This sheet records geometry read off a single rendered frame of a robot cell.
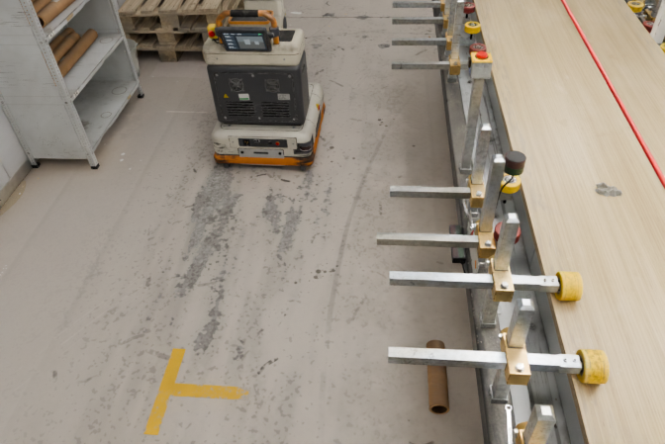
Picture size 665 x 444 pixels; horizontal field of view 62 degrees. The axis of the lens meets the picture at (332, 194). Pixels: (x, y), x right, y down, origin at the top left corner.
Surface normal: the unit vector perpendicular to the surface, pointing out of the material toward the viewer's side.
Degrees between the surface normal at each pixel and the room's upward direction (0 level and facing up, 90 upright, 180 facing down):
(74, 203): 0
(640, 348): 0
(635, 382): 0
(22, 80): 90
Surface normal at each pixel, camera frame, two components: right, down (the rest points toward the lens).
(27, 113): -0.08, 0.66
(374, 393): -0.04, -0.75
